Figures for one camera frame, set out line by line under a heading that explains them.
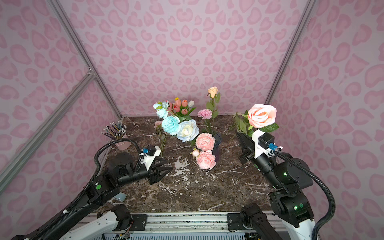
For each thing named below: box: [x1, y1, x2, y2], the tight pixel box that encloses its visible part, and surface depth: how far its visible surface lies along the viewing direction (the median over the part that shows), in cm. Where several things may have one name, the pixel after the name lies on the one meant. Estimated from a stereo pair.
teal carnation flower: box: [161, 115, 181, 136], surface depth 57 cm
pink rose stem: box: [234, 104, 279, 137], surface depth 33 cm
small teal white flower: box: [153, 100, 170, 119], surface depth 56 cm
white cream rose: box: [176, 119, 200, 143], surface depth 57 cm
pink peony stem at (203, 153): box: [190, 132, 216, 170], surface depth 57 cm
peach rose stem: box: [206, 86, 221, 134], surface depth 76 cm
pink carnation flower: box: [197, 108, 213, 120], surface depth 75 cm
